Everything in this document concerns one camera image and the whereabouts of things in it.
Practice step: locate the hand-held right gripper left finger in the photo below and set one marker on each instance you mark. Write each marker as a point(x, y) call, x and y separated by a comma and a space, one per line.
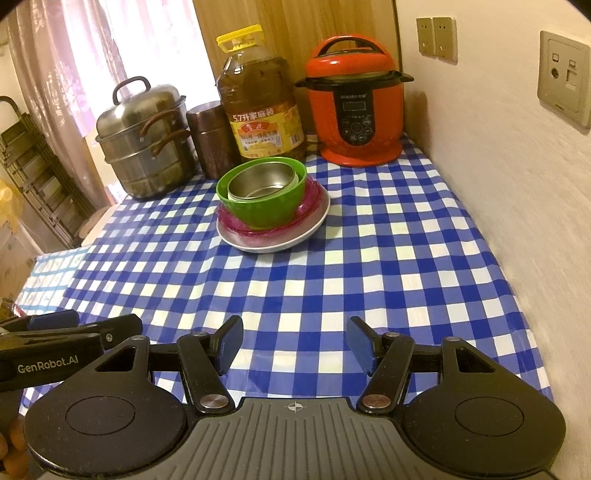
point(231, 346)

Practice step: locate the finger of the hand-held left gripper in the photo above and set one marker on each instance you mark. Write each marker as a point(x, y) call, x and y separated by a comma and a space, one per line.
point(55, 319)
point(120, 327)

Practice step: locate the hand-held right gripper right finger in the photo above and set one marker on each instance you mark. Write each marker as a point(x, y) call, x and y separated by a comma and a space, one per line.
point(360, 346)

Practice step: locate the pink glass bowl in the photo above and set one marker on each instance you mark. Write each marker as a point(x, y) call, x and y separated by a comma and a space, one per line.
point(240, 229)

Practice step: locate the white ceramic plate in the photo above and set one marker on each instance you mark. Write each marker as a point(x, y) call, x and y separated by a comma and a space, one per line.
point(286, 242)

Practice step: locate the green plastic bowl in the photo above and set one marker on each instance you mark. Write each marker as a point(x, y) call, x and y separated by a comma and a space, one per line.
point(258, 210)

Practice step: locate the purple glass plate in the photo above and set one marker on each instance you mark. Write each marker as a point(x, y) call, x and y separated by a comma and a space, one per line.
point(314, 198)

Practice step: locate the stainless steel bowl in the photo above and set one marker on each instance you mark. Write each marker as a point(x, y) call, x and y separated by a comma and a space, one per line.
point(263, 182)

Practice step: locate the white bowl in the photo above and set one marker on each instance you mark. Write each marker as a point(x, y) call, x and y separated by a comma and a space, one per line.
point(300, 174)

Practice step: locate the person's left hand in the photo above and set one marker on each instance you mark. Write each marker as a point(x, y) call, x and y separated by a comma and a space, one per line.
point(14, 461)

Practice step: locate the light blue patterned cloth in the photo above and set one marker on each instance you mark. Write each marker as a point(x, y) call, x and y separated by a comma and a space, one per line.
point(51, 277)

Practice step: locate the cardboard box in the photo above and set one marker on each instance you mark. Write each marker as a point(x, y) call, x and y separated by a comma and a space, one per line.
point(14, 263)

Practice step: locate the blue white checkered tablecloth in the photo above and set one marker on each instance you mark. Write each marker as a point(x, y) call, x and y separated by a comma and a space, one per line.
point(323, 277)

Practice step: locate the yellow plastic bag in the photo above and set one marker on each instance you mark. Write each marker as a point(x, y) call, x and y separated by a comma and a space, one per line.
point(9, 207)

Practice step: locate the dark folding rack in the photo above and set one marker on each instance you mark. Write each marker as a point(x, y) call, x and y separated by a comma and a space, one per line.
point(41, 184)

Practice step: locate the stainless steel steamer pot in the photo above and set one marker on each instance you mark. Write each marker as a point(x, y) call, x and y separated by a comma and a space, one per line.
point(147, 157)

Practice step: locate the copper metal canister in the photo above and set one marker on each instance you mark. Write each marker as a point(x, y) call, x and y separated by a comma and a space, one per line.
point(210, 138)

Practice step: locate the red electric pressure cooker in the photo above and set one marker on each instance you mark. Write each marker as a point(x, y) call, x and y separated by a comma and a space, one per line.
point(332, 115)

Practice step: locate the cooking oil bottle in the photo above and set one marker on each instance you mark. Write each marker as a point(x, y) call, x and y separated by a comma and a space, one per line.
point(263, 101)

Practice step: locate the pink curtain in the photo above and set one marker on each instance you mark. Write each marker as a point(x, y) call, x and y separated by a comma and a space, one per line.
point(69, 55)

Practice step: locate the wooden panel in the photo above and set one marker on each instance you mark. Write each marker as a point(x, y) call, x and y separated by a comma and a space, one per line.
point(286, 27)

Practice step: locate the small wall socket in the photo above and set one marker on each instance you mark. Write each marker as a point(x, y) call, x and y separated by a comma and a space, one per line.
point(445, 39)
point(425, 37)

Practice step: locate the large wall socket panel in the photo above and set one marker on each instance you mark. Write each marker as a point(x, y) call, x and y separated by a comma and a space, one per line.
point(565, 78)

